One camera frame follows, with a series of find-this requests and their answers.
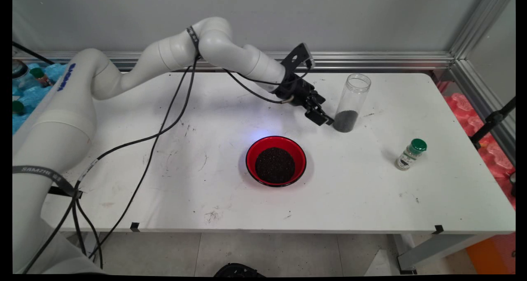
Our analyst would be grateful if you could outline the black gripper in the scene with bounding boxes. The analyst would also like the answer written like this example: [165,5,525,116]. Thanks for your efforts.
[274,72,335,127]

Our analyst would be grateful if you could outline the clear plastic jar black seeds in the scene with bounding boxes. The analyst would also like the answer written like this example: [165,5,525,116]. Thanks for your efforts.
[333,73,372,133]

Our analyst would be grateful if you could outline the black seeds heap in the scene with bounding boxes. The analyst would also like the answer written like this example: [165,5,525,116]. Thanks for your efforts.
[255,147,296,185]

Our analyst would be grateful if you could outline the red bowl black rim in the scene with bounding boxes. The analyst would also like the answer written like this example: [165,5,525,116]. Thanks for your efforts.
[246,136,308,187]

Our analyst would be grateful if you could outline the green capped spice bottle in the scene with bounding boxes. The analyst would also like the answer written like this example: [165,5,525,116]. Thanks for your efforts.
[396,138,427,171]

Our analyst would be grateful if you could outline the red bubble wrap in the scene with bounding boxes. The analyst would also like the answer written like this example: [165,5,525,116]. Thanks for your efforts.
[436,81,516,211]

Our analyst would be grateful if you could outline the black stand pole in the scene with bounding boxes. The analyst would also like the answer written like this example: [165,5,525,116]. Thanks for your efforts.
[469,96,516,150]

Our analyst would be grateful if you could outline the black object on floor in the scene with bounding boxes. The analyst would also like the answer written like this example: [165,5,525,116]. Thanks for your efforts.
[213,263,266,277]

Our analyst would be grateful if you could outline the grey metal table leg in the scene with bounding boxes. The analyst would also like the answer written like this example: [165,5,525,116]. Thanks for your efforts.
[393,233,494,275]
[62,232,108,262]

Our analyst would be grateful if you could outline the orange box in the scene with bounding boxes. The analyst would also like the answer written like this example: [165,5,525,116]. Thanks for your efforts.
[465,232,516,275]

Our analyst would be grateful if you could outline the brown bottle green cap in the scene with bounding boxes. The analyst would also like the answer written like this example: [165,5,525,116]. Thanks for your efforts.
[30,68,53,88]

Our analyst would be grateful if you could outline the blue bubble wrap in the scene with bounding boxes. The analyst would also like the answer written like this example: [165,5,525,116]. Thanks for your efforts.
[12,63,68,134]

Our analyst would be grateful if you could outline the glass jar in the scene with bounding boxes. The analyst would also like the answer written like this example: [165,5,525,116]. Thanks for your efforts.
[12,59,29,88]

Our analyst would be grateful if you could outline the thin black camera cable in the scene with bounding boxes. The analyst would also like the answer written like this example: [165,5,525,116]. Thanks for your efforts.
[70,56,312,270]

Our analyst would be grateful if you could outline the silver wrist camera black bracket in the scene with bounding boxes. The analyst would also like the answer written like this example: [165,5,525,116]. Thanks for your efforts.
[282,43,316,74]

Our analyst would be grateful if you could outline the black cable metal plug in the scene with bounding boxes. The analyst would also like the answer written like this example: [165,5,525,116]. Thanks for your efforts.
[21,56,295,273]

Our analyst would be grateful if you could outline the long aluminium frame rail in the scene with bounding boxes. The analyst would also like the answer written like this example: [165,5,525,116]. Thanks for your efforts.
[12,52,454,71]

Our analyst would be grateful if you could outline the thin black velcro strap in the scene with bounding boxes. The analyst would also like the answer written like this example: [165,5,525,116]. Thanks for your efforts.
[187,26,203,60]

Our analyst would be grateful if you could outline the short aluminium frame rail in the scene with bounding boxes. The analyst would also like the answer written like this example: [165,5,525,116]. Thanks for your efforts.
[450,60,516,166]

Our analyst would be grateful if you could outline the aluminium frame upright post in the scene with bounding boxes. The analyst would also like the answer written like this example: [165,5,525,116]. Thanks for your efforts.
[448,0,516,62]

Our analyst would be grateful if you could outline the grey printed velcro strap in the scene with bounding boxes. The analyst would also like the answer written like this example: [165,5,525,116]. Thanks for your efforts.
[12,165,83,199]

